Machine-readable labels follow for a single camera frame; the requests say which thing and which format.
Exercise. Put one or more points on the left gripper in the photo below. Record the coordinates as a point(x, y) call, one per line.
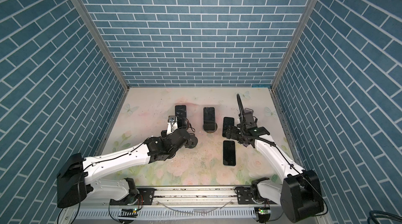
point(165, 135)

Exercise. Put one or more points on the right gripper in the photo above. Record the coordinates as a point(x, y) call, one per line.
point(231, 132)

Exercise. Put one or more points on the black phone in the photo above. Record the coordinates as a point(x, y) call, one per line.
point(227, 122)

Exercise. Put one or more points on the teal phone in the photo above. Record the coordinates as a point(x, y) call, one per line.
point(229, 153)

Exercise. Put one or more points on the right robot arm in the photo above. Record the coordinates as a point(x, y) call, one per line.
point(298, 193)

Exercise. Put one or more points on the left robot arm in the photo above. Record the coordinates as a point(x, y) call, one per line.
point(76, 177)

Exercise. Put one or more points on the purple-edged phone back left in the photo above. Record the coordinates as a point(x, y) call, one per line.
point(181, 116)

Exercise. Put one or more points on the wooden round stand right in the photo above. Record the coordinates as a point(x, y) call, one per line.
point(210, 127)

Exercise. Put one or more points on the teal-edged phone back right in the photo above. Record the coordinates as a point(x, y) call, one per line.
point(209, 115)

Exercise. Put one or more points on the right controller board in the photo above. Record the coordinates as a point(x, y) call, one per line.
point(263, 214)

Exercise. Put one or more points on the controller board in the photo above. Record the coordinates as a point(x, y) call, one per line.
point(263, 214)
point(127, 215)

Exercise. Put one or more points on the left controller board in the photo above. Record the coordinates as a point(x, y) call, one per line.
point(127, 215)

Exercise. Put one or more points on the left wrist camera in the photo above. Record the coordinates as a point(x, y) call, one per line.
point(172, 124)

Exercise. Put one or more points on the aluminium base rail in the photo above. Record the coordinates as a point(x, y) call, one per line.
point(117, 190)

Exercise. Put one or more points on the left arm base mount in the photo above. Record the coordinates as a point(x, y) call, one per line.
point(144, 197)

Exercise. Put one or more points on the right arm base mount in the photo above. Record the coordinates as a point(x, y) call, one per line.
point(247, 195)

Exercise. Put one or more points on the right frame post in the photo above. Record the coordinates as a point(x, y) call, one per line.
point(293, 43)

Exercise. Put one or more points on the frame post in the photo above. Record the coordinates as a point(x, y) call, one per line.
point(293, 43)
point(89, 23)

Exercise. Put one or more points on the left frame post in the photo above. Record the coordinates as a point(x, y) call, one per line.
point(89, 23)

